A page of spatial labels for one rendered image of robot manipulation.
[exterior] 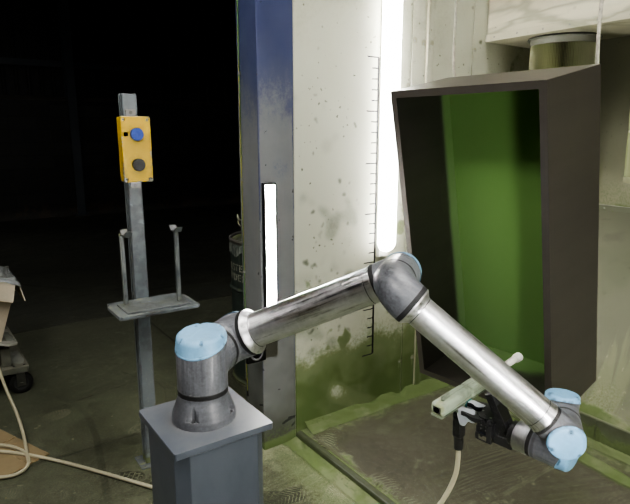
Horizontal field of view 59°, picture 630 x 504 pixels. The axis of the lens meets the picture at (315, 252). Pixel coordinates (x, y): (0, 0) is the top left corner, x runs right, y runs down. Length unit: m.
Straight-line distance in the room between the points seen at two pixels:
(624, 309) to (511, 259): 0.89
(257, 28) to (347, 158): 0.72
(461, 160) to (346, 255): 0.74
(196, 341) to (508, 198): 1.36
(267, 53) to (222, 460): 1.60
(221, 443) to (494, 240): 1.41
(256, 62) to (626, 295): 2.12
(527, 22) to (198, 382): 2.45
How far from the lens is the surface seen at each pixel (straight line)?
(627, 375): 3.07
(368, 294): 1.60
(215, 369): 1.67
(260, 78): 2.45
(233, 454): 1.74
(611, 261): 3.32
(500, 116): 2.31
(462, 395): 1.84
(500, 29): 3.37
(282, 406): 2.79
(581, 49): 3.26
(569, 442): 1.56
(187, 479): 1.71
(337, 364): 2.91
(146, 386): 2.67
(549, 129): 1.84
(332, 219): 2.68
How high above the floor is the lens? 1.48
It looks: 12 degrees down
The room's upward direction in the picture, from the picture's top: straight up
